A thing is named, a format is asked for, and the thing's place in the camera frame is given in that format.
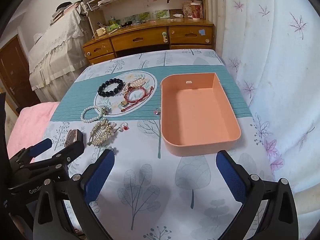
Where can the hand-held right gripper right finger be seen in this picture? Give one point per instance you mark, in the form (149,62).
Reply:
(231,177)

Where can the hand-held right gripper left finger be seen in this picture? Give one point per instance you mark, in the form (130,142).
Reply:
(100,175)

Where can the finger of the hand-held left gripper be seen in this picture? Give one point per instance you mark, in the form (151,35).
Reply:
(70,152)
(41,146)

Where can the gold rhinestone hair comb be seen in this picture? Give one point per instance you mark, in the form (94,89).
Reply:
(100,132)

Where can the pink plastic storage box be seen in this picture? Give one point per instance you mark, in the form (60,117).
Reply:
(197,115)

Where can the pink blanket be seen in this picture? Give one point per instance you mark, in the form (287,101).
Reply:
(27,125)

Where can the red and silver earrings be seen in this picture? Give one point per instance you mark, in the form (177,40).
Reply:
(124,127)

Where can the small gold charm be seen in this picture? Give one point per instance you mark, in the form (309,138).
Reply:
(105,110)

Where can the brown wooden door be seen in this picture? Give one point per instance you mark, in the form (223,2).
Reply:
(12,75)

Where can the lace covered furniture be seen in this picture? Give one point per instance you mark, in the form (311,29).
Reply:
(55,52)

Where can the white leaf print curtain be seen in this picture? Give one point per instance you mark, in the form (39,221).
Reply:
(275,67)

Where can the white beaded item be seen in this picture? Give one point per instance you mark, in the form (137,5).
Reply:
(101,32)

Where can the green packet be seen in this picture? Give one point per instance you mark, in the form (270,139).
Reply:
(112,28)

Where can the wooden desk with drawers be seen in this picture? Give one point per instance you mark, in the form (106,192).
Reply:
(150,2)
(140,38)

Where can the black hat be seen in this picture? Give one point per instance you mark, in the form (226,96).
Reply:
(63,6)

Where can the blue sticker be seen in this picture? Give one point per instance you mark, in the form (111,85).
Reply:
(202,32)

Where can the pale green drawer hook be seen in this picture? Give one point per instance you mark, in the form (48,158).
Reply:
(164,37)

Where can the red patterned cup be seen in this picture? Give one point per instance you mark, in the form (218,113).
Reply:
(196,11)

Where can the white tube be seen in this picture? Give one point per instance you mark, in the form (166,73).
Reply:
(178,15)

